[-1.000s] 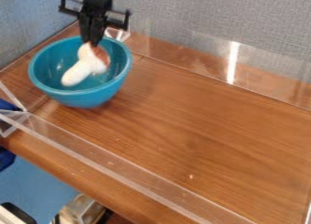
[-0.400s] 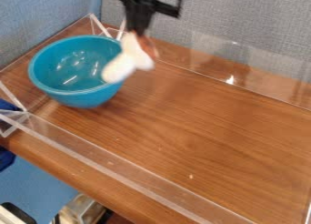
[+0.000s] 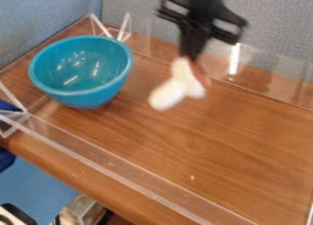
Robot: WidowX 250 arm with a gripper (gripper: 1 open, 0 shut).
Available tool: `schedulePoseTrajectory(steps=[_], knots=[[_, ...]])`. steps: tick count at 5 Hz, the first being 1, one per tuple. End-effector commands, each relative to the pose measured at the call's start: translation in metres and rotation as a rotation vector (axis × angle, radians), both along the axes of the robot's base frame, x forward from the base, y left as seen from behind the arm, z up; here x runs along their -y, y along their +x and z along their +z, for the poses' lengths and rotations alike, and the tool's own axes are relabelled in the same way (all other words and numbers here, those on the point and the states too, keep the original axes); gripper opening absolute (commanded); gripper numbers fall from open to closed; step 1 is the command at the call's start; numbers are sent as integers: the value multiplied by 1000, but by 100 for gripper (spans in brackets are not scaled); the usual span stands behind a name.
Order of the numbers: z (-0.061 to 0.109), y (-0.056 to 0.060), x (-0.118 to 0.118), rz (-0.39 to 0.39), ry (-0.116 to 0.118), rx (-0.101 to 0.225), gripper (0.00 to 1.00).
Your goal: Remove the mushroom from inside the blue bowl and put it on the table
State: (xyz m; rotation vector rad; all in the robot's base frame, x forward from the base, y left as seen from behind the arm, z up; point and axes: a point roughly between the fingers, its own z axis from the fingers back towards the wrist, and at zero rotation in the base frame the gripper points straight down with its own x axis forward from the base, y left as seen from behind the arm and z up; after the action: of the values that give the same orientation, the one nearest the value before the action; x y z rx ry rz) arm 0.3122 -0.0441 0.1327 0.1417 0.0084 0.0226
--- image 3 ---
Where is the grey metal object below table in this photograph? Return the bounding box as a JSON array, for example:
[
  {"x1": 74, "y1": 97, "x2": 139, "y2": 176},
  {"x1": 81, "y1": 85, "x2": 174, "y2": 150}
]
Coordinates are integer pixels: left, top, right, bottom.
[{"x1": 50, "y1": 195, "x2": 107, "y2": 225}]

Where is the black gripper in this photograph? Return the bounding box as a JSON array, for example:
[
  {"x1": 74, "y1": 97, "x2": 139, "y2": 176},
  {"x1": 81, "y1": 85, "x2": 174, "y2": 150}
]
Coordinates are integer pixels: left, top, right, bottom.
[{"x1": 158, "y1": 0, "x2": 249, "y2": 61}]

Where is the blue cloth object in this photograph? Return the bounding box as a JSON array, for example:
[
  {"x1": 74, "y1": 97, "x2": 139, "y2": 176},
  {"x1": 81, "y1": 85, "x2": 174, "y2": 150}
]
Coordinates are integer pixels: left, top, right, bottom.
[{"x1": 0, "y1": 99, "x2": 22, "y2": 173}]

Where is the blue plastic bowl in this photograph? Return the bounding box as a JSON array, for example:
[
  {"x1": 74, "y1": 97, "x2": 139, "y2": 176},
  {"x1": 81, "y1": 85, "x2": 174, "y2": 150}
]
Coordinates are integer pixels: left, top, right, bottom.
[{"x1": 28, "y1": 35, "x2": 134, "y2": 109}]

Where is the clear acrylic barrier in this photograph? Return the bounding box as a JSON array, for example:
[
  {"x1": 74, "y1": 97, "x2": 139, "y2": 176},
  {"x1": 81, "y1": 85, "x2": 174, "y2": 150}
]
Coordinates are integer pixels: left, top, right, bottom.
[{"x1": 0, "y1": 12, "x2": 313, "y2": 225}]

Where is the white brown toy mushroom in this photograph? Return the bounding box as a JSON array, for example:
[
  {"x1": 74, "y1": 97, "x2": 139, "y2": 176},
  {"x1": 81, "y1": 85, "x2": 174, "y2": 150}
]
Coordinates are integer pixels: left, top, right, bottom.
[{"x1": 149, "y1": 57, "x2": 212, "y2": 111}]

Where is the black white object below table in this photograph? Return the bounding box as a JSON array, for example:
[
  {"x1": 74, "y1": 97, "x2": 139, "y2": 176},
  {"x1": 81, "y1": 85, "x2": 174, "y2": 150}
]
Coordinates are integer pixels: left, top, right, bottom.
[{"x1": 0, "y1": 203, "x2": 36, "y2": 225}]

